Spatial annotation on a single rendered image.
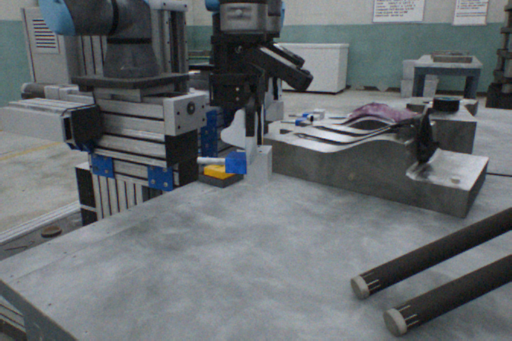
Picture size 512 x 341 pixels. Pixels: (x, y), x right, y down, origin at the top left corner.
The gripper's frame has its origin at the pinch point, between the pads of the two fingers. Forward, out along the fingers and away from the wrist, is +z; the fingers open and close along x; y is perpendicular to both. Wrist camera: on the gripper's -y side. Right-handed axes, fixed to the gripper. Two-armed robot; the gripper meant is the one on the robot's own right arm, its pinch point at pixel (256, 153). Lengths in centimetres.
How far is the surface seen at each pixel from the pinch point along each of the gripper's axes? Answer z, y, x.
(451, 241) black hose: 8.8, -30.1, 9.3
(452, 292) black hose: 10.9, -28.1, 18.5
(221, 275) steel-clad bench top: 15.0, 2.7, 14.6
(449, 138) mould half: 9, -47, -55
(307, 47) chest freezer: 8, 31, -718
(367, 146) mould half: 3.7, -20.8, -21.4
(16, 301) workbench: 17.1, 31.0, 22.8
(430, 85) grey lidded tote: 70, -186, -680
